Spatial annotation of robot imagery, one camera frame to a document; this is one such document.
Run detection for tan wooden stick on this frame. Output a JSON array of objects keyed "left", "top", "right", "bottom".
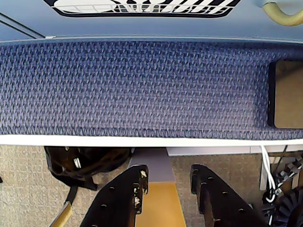
[{"left": 52, "top": 200, "right": 73, "bottom": 227}]

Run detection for tan board with black edge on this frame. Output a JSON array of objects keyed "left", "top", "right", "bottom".
[{"left": 267, "top": 60, "right": 303, "bottom": 130}]

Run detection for white cable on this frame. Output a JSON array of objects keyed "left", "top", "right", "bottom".
[{"left": 259, "top": 145, "right": 276, "bottom": 198}]

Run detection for black cable bundle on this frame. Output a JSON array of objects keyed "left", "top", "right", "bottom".
[{"left": 261, "top": 145, "right": 303, "bottom": 227}]

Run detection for black backpack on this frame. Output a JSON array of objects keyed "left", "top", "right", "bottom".
[{"left": 44, "top": 146, "right": 133, "bottom": 191}]

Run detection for gold dishwasher door handle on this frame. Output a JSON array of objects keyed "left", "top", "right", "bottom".
[{"left": 262, "top": 3, "right": 303, "bottom": 27}]

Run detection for yellow board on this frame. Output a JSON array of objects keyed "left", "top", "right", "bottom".
[{"left": 134, "top": 181, "right": 187, "bottom": 227}]

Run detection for blue toy kitchen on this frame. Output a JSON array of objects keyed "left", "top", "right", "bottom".
[{"left": 0, "top": 0, "right": 303, "bottom": 44}]

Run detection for blue woven fabric platform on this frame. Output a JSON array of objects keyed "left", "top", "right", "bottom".
[{"left": 0, "top": 39, "right": 303, "bottom": 139}]

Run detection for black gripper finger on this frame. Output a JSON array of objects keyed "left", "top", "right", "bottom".
[
  {"left": 80, "top": 165, "right": 150, "bottom": 227},
  {"left": 190, "top": 164, "right": 269, "bottom": 227}
]

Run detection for dishwasher door with sticker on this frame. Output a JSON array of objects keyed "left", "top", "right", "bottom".
[{"left": 0, "top": 0, "right": 303, "bottom": 43}]

